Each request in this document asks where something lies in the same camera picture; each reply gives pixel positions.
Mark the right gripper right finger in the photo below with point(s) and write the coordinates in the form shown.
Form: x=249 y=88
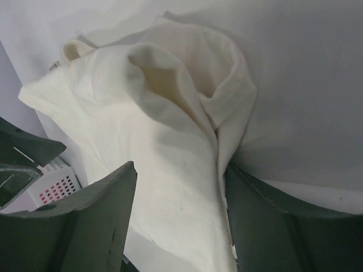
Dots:
x=274 y=231

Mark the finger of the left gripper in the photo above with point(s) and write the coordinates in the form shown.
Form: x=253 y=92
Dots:
x=15 y=179
x=22 y=148

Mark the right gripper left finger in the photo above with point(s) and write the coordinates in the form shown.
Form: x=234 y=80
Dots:
x=85 y=231

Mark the cream white t shirt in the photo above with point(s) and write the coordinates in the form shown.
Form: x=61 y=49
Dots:
x=176 y=104

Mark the pink red t shirt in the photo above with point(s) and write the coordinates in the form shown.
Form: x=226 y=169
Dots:
x=61 y=189

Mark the white plastic laundry basket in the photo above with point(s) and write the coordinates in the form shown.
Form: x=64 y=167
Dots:
x=54 y=171

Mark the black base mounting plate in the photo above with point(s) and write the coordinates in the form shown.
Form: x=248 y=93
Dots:
x=127 y=265

